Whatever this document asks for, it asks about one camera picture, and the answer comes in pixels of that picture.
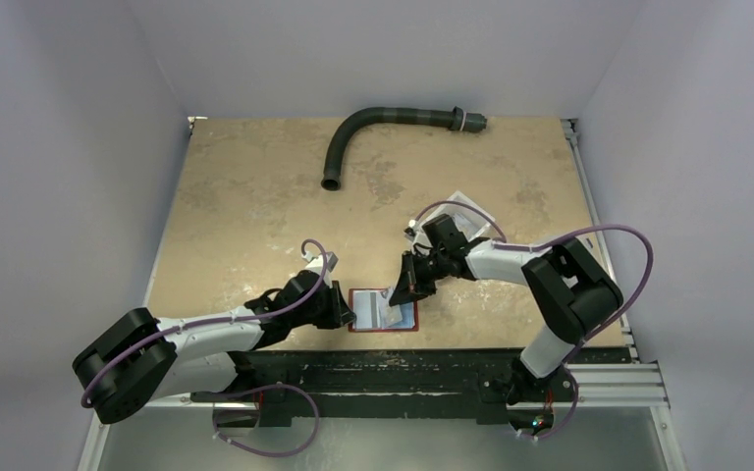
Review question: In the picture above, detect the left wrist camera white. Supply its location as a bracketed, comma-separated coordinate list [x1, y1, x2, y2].
[305, 252, 339, 285]

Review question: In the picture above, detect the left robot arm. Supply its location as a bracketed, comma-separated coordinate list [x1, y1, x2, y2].
[72, 270, 355, 424]

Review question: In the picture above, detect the black curved hose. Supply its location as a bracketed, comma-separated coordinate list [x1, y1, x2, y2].
[320, 106, 489, 192]

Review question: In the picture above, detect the white VIP card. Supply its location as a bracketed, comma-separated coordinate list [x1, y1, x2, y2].
[350, 290, 383, 331]

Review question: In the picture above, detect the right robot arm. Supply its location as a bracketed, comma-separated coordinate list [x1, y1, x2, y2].
[387, 214, 623, 399]

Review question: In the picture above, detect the purple cable loop below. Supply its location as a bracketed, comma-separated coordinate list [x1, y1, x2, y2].
[211, 385, 321, 459]

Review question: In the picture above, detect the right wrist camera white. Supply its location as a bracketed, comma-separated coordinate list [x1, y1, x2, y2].
[404, 219, 431, 251]

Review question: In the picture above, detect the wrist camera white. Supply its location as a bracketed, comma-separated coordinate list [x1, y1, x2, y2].
[305, 252, 339, 285]
[404, 219, 431, 251]

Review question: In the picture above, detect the aluminium frame rail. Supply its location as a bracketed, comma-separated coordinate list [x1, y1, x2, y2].
[561, 119, 670, 407]

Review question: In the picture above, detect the purple cable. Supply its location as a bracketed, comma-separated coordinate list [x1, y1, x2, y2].
[81, 238, 333, 409]
[412, 199, 655, 365]

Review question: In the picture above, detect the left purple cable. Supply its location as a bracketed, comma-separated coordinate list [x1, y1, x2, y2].
[81, 238, 333, 409]

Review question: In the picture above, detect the red card holder wallet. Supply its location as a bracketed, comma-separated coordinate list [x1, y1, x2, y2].
[349, 288, 419, 333]

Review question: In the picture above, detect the white plastic card box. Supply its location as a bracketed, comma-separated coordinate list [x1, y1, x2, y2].
[440, 190, 500, 240]

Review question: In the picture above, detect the black front table rail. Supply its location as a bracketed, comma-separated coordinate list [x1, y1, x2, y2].
[188, 347, 606, 427]

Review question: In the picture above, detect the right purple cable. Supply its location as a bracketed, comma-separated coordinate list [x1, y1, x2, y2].
[412, 199, 655, 365]

